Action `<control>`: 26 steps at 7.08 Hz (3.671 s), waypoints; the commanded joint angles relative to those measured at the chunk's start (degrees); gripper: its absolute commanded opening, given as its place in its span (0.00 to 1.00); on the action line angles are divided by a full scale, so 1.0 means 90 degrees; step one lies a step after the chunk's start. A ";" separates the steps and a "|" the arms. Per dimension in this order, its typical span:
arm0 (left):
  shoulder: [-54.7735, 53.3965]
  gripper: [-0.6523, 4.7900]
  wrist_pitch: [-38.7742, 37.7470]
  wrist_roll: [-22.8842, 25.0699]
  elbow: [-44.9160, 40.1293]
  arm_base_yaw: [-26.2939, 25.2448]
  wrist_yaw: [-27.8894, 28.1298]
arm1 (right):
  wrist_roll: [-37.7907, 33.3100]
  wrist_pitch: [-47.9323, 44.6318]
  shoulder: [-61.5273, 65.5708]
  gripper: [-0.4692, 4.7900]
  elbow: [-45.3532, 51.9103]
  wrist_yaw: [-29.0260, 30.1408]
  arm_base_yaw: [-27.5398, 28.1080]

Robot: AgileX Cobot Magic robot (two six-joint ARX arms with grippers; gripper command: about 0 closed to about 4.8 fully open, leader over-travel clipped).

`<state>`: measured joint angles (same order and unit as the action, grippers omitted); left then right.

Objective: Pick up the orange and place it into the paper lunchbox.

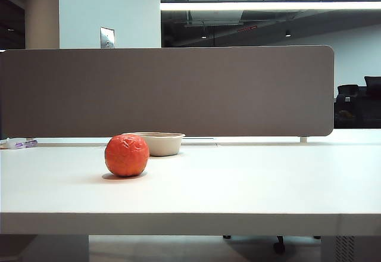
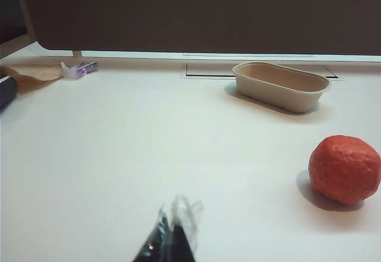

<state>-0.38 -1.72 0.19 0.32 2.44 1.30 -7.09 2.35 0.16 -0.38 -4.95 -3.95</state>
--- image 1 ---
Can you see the black ceiling spotlight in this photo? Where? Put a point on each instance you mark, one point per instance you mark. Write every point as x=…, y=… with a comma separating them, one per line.
x=287, y=33

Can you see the purple and white packet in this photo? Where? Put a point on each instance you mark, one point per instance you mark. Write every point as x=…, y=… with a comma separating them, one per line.
x=22, y=144

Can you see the perforated grey desk leg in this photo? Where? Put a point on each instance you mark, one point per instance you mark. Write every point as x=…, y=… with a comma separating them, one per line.
x=351, y=247

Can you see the orange fruit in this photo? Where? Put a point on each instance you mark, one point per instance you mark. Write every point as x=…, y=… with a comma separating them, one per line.
x=126, y=156

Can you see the grey fabric desk divider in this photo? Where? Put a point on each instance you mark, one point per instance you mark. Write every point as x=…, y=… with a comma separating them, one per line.
x=166, y=92

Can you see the black office chair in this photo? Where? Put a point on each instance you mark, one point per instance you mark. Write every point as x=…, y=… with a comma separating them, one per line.
x=358, y=104

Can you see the long white ceiling light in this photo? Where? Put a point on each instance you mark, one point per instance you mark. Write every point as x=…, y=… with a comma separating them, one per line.
x=270, y=6

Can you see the white divider support foot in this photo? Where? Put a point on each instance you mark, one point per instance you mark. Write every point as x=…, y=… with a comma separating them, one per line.
x=303, y=139

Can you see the silver wall switch plate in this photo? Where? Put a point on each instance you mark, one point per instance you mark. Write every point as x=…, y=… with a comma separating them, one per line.
x=106, y=37

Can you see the black chair caster base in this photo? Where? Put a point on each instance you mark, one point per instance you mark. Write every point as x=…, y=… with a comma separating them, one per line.
x=279, y=242

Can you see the beige paper lunchbox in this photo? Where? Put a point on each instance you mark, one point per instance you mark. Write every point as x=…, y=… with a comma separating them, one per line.
x=165, y=146

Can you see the beige round column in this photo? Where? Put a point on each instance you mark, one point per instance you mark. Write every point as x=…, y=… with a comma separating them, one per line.
x=41, y=12

